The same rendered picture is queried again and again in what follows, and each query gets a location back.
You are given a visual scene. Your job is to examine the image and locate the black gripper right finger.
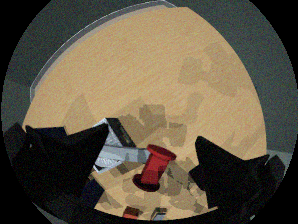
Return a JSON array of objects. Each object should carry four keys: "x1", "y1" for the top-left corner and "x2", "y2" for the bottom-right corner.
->
[{"x1": 194, "y1": 136, "x2": 270, "y2": 209}]

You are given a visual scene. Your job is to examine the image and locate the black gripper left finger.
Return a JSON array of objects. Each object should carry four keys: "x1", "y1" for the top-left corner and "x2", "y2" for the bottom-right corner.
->
[{"x1": 25, "y1": 124, "x2": 109, "y2": 198}]

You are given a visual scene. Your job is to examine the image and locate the dark blue rectangular frame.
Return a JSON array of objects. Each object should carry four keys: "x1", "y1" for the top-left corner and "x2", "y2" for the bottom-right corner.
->
[{"x1": 35, "y1": 127, "x2": 104, "y2": 208}]

